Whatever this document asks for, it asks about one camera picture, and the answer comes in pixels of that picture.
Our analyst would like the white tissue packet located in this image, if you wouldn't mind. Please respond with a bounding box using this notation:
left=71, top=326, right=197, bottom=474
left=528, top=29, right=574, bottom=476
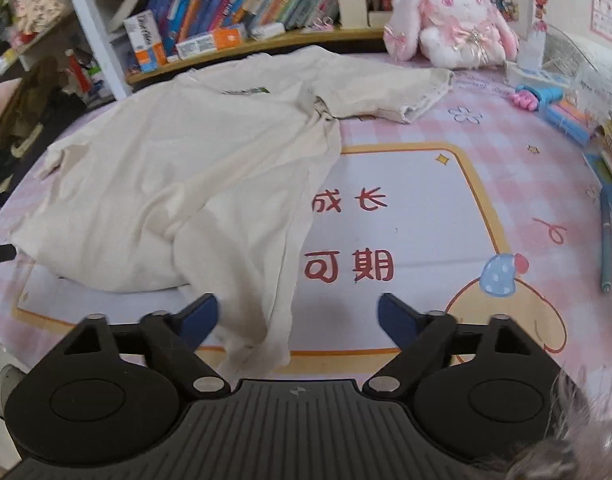
left=247, top=22, right=287, bottom=41

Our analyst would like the pastel blue stationery pack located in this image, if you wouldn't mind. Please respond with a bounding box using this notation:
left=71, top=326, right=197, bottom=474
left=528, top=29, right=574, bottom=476
left=536, top=100, right=604, bottom=146

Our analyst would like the wooden bookshelf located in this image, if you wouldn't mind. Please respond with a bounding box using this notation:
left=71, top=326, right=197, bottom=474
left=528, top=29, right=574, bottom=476
left=56, top=0, right=536, bottom=86

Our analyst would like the clear plastic cover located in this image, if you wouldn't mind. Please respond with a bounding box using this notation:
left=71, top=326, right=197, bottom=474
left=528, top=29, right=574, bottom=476
left=540, top=30, right=612, bottom=111

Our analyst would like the cream pen holder box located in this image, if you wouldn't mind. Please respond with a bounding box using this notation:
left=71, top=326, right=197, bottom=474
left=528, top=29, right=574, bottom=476
left=337, top=0, right=371, bottom=28

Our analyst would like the teal pen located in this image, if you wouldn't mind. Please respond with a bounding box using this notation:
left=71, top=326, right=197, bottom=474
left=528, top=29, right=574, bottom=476
left=600, top=187, right=612, bottom=293

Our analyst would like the pink plush bunny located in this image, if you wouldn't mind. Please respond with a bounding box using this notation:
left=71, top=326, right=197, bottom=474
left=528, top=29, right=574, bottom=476
left=383, top=0, right=520, bottom=68

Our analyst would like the blue pink toy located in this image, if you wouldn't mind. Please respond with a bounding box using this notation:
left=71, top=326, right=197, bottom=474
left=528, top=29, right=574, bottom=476
left=513, top=84, right=566, bottom=111

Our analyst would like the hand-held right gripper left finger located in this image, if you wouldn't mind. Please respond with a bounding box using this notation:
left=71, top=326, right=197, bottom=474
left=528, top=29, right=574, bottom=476
left=51, top=294, right=231, bottom=402

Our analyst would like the cream t-shirt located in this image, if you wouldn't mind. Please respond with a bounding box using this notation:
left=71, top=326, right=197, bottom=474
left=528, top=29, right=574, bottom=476
left=8, top=45, right=457, bottom=376

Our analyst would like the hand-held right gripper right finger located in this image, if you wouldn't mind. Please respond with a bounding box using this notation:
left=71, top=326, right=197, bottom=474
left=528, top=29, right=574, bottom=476
left=363, top=292, right=549, bottom=403

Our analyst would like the orange white script box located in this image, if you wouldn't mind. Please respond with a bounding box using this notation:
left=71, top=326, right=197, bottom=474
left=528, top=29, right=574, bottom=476
left=123, top=10, right=167, bottom=73

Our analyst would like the orange white blue box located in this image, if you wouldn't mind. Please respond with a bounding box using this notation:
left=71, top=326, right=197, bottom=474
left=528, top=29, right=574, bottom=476
left=176, top=24, right=247, bottom=59

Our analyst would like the pink checked table mat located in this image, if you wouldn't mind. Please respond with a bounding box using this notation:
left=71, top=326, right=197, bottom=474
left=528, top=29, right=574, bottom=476
left=0, top=52, right=612, bottom=401

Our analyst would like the white stationery box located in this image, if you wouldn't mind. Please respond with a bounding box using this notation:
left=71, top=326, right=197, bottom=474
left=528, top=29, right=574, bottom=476
left=506, top=57, right=571, bottom=88

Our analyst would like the olive jacket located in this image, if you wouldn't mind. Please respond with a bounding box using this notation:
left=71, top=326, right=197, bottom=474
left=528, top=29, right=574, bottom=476
left=0, top=57, right=57, bottom=156

